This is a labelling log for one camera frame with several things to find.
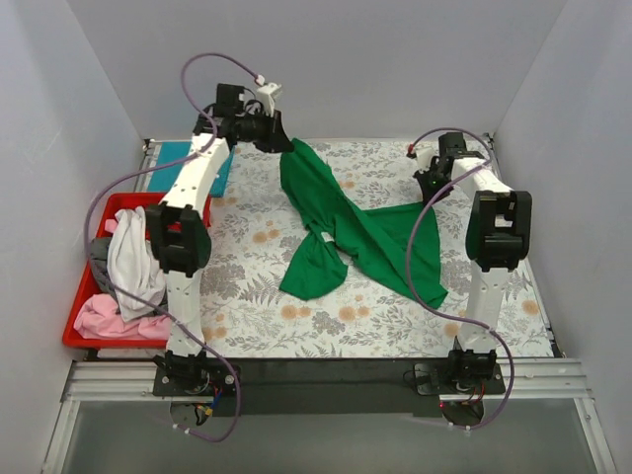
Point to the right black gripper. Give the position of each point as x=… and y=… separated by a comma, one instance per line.
x=430, y=185

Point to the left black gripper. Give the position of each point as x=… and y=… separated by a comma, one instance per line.
x=272, y=131

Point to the green t shirt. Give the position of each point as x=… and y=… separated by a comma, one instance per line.
x=374, y=239

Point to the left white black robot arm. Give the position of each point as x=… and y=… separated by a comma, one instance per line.
x=178, y=235

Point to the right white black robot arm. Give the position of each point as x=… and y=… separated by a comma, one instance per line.
x=497, y=240

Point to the folded teal t shirt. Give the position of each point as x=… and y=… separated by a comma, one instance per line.
x=209, y=172

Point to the floral tablecloth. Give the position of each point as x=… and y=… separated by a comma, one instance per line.
x=255, y=232

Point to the white garment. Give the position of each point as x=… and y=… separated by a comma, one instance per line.
x=132, y=268

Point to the grey garment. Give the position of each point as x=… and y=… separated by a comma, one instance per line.
x=98, y=256

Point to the pink garment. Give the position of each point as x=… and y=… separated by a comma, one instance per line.
x=99, y=318

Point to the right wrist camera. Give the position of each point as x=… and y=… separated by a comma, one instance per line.
x=422, y=155

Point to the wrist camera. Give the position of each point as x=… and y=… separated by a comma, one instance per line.
x=422, y=155
x=267, y=95

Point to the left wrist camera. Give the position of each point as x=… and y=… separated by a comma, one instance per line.
x=267, y=95

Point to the aluminium rail frame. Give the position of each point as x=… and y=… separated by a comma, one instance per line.
x=535, y=378

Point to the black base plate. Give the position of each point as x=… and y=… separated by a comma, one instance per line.
x=322, y=386

